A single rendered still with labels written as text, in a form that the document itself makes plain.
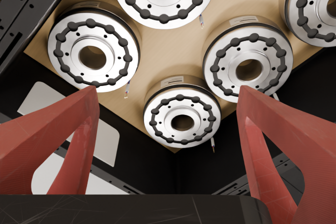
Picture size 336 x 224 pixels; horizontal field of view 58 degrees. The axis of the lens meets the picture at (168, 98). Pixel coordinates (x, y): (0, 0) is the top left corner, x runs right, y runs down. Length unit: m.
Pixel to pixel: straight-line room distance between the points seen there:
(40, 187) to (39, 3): 0.62
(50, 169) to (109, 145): 0.39
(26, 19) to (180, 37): 0.17
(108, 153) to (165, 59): 0.14
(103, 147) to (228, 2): 0.22
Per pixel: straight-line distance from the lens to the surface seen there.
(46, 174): 0.79
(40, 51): 0.41
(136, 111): 0.43
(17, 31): 0.28
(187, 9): 0.32
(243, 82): 0.36
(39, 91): 0.38
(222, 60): 0.35
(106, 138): 0.40
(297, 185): 0.59
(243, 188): 0.40
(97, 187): 0.79
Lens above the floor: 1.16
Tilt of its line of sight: 53 degrees down
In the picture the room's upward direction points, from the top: 180 degrees counter-clockwise
